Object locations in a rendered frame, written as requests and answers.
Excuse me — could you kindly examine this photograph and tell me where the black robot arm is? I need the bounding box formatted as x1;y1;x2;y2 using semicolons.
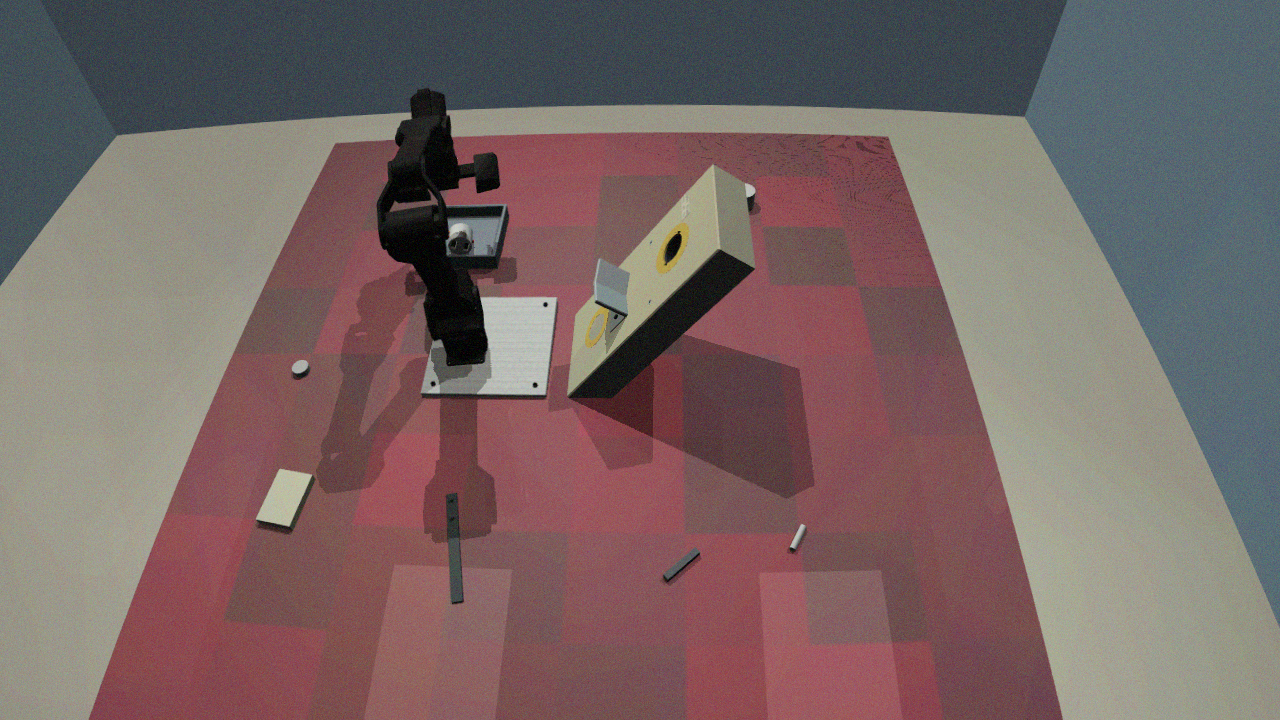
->
378;88;488;366

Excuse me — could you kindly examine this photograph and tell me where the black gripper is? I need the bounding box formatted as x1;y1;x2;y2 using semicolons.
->
396;152;500;202

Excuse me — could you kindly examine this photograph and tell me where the pale beige flat block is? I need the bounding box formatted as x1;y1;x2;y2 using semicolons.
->
256;469;315;530

